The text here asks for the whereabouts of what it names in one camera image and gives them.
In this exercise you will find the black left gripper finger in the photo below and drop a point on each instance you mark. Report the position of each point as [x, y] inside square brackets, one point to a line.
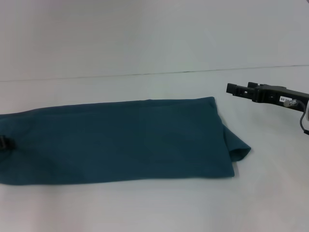
[7, 143]

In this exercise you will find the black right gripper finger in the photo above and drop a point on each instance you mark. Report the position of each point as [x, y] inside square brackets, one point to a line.
[239, 90]
[254, 85]

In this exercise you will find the teal blue FREE! t-shirt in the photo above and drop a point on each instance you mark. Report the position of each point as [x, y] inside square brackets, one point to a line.
[120, 140]

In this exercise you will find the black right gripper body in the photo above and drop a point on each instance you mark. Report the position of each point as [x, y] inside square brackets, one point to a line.
[277, 95]

